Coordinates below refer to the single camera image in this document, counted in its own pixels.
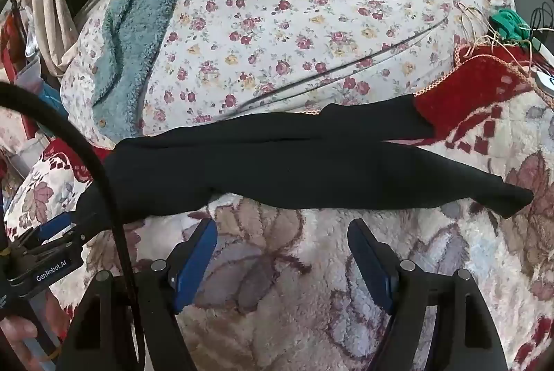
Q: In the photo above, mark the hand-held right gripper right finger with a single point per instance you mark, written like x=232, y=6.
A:
x=372, y=263

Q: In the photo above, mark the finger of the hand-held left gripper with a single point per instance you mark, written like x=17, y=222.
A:
x=54, y=226
x=75, y=239

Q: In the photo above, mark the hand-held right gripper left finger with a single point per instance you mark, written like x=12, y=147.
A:
x=197, y=258

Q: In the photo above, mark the black pants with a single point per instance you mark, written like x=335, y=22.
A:
x=259, y=163

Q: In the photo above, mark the person's left hand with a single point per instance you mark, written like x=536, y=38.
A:
x=15, y=332

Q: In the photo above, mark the red and white floral blanket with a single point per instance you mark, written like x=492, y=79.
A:
x=281, y=289

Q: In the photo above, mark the clear plastic bag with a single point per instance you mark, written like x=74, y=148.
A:
x=29, y=74

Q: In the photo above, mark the teal fleece jacket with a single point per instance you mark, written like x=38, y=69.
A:
x=130, y=29

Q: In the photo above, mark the beige curtain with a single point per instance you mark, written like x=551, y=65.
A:
x=47, y=7

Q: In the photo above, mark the floral print quilt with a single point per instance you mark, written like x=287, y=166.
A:
x=281, y=29

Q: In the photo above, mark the white device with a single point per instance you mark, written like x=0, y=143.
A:
x=546, y=79

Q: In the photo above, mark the green cloth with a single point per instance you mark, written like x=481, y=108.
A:
x=508, y=22

